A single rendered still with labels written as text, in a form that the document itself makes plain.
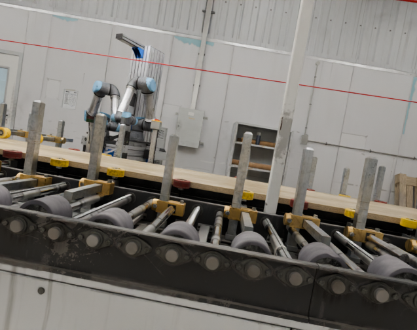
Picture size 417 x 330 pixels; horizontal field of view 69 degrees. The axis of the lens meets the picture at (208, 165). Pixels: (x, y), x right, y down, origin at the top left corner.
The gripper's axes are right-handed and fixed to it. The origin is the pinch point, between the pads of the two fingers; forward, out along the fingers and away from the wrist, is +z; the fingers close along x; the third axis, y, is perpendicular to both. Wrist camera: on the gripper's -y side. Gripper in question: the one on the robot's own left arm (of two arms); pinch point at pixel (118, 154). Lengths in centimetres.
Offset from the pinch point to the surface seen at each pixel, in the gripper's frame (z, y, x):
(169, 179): -1, 22, -137
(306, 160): -18, 72, -155
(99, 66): -120, -51, 278
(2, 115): -16, -92, 21
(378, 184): -11, 187, -81
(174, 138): -18, 22, -137
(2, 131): -5, -81, -9
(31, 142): -7, -35, -116
